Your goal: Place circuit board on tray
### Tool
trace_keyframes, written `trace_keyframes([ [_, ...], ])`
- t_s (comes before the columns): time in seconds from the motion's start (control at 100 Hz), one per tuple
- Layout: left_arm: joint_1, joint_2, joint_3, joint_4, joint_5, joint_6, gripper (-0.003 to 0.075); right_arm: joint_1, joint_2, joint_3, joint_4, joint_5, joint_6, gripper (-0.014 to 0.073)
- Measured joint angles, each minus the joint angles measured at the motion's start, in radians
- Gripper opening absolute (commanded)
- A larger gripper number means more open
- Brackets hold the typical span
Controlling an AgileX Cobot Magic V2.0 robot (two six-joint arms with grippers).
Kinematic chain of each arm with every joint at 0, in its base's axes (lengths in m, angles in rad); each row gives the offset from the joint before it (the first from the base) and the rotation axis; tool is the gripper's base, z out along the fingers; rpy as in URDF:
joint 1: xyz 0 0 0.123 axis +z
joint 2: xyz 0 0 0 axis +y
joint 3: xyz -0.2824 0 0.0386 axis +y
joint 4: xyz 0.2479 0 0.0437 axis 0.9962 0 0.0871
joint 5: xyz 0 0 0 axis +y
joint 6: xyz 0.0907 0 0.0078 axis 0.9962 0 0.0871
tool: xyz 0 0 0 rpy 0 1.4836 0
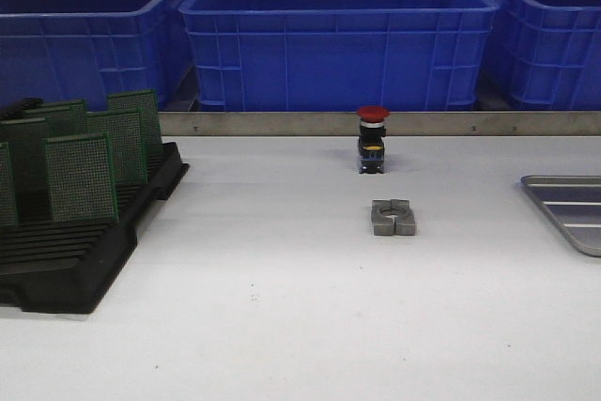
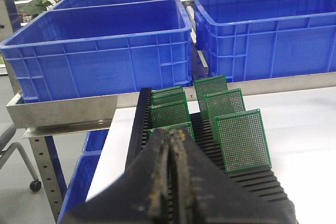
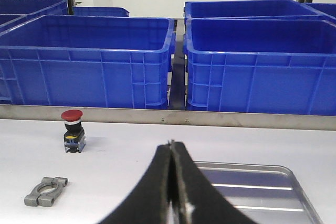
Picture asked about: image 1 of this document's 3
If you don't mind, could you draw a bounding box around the green perforated board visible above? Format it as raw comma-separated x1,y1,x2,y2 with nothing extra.
43,132,118,223
86,108,147,185

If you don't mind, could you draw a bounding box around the rear right green board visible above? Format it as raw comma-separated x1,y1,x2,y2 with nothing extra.
106,88,165,159

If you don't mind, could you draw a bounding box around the rear left green board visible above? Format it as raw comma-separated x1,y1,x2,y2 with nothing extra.
35,99,87,137

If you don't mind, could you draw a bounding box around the black slotted board rack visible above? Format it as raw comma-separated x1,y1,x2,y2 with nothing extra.
1,142,189,314

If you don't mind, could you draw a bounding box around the silver metal tray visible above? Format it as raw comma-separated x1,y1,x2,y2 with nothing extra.
521,175,600,257

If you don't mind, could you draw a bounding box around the dark green left board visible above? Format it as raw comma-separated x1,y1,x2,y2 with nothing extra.
1,117,50,223

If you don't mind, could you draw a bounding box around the leftmost edge green board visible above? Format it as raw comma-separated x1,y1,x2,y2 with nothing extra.
0,142,19,228

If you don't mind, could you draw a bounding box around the red emergency stop button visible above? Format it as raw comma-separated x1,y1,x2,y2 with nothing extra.
357,106,390,174

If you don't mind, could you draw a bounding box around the grey metal clamp block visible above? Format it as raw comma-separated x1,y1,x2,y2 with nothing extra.
371,199,417,236

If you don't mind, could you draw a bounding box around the centre blue plastic crate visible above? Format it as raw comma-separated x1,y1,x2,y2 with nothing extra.
180,0,497,112

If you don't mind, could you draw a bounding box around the blue plastic crate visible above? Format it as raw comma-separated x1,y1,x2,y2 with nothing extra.
180,0,497,112
482,0,600,111
1,0,192,111

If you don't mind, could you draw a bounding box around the right blue plastic crate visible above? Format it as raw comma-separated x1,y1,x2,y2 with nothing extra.
482,0,600,111

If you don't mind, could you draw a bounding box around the left blue plastic crate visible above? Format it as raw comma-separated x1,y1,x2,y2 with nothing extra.
1,0,192,111

